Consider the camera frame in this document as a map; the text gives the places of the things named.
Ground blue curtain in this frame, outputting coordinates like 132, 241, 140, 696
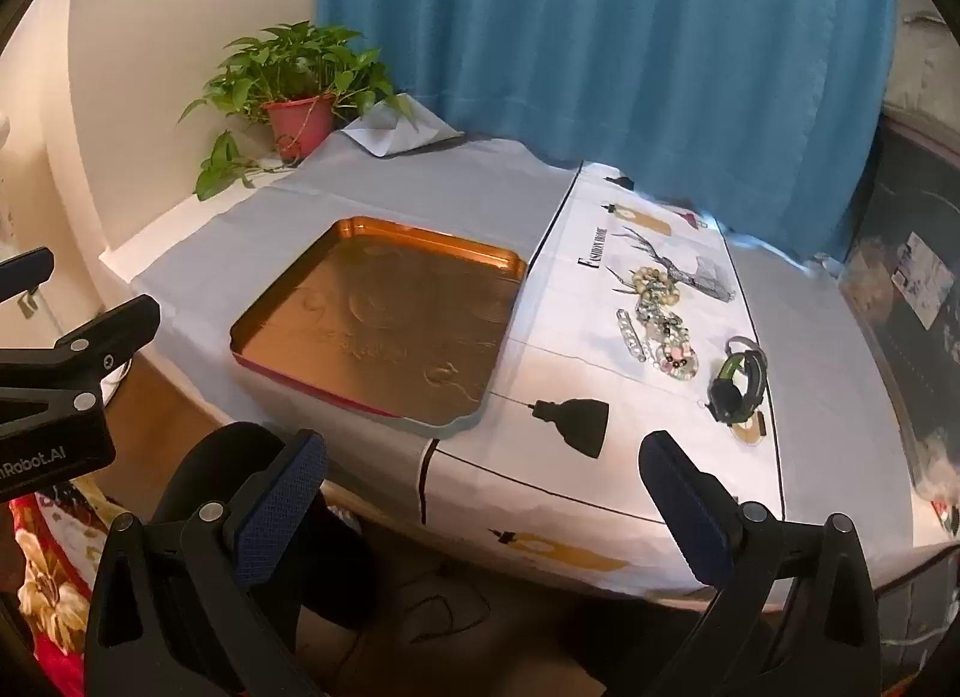
315, 0, 912, 263

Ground grey white printed tablecloth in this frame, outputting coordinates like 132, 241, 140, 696
101, 93, 938, 597

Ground beige cushion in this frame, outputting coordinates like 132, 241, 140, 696
881, 0, 960, 128

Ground dark green black bracelet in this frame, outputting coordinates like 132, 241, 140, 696
705, 337, 767, 424

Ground cream beaded bracelet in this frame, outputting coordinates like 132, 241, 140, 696
626, 266, 687, 304

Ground silver chain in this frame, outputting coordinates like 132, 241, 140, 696
615, 307, 650, 366

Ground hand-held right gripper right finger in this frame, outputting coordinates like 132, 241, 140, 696
637, 431, 882, 697

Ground white blue sticker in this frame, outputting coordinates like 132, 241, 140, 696
892, 230, 947, 329

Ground pink green beaded bracelet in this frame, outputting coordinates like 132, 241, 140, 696
649, 337, 702, 383

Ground green leafy houseplant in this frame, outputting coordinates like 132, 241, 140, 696
178, 22, 410, 202

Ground red plant pot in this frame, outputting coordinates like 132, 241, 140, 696
262, 95, 336, 162

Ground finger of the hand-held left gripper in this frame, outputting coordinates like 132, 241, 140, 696
0, 247, 57, 304
0, 294, 162, 409

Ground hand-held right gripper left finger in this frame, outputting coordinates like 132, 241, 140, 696
84, 429, 331, 697

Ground gold metal tray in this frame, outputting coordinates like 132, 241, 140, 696
229, 215, 528, 439

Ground red floral blanket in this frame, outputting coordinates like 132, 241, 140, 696
7, 476, 143, 697

